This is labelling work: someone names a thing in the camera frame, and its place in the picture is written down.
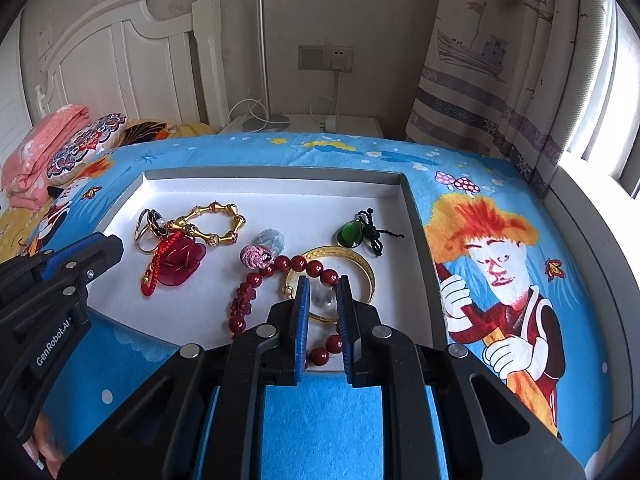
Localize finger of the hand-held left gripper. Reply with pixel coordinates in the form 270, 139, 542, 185
0, 233, 104, 287
0, 234, 125, 342

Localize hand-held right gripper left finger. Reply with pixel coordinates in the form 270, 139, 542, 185
57, 275, 312, 480

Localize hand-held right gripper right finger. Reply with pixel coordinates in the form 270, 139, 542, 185
336, 275, 586, 480

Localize white translucent bead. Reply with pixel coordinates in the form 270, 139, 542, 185
309, 282, 337, 311

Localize red string bracelet gold beads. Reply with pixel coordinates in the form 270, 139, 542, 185
140, 232, 176, 298

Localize gold interlocked ring ornament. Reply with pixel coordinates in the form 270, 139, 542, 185
132, 208, 176, 254

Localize dark red bead bracelet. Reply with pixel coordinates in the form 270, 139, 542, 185
227, 255, 346, 367

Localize gold bangle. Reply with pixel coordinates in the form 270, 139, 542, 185
282, 245, 376, 326

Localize red rose brooch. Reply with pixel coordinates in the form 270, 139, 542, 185
162, 237, 207, 288

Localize green pendant black cord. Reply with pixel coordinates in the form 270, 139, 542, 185
336, 208, 406, 257

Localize pale jade pendant pink cord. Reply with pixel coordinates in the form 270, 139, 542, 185
240, 228, 286, 271

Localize gold bamboo-link bracelet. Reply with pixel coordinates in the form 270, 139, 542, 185
167, 202, 247, 247

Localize grey shallow cardboard box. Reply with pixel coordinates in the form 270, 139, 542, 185
89, 167, 449, 373

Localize person's left hand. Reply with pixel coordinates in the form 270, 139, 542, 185
25, 412, 68, 480

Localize yellow floral bedsheet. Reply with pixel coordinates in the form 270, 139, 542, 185
0, 120, 216, 261

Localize round patterned cushion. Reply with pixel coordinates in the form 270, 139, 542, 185
46, 114, 128, 179

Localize folded pink floral blanket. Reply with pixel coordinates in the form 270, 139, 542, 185
1, 104, 91, 208

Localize black orange striped pillow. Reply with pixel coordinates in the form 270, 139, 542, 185
124, 119, 176, 143

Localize white wardrobe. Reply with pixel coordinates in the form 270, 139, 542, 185
0, 20, 36, 161

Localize blue cartoon printed sheet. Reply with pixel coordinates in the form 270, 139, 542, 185
30, 132, 621, 480

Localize white wooden headboard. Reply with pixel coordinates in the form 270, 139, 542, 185
35, 0, 228, 133

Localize white nightstand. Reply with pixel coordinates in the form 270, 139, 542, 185
220, 114, 385, 137

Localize silver pole lamp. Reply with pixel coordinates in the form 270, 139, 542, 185
242, 0, 291, 128

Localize grey window ledge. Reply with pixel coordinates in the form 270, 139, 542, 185
542, 165, 640, 436

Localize boat printed curtain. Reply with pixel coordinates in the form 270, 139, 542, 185
405, 0, 596, 196

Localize window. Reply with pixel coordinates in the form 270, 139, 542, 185
555, 0, 640, 196

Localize white looped cable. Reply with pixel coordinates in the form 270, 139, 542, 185
227, 99, 268, 128

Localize white charger cable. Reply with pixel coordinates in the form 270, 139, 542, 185
310, 70, 342, 118

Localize grey wall socket panel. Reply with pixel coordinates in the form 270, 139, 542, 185
298, 45, 355, 72

